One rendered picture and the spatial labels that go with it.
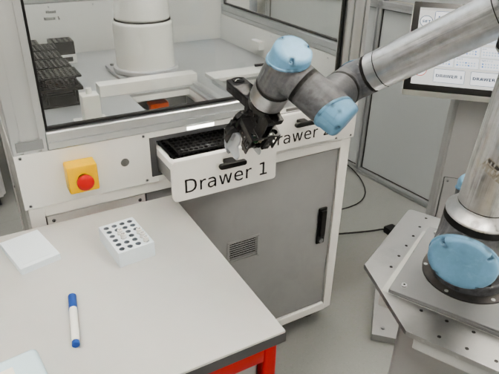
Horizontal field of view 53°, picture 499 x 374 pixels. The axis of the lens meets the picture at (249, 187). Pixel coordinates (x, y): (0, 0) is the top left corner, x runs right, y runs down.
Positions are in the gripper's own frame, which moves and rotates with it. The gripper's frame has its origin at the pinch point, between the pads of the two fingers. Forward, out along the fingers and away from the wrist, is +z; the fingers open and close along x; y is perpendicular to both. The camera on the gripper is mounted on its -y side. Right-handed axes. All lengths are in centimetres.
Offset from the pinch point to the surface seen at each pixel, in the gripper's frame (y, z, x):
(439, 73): -12, 2, 79
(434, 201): 17, 43, 90
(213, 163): -0.3, 7.5, -3.8
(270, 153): 0.2, 8.2, 12.7
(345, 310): 38, 91, 63
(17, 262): 8, 17, -51
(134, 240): 11.7, 12.7, -27.0
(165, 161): -7.4, 14.5, -12.6
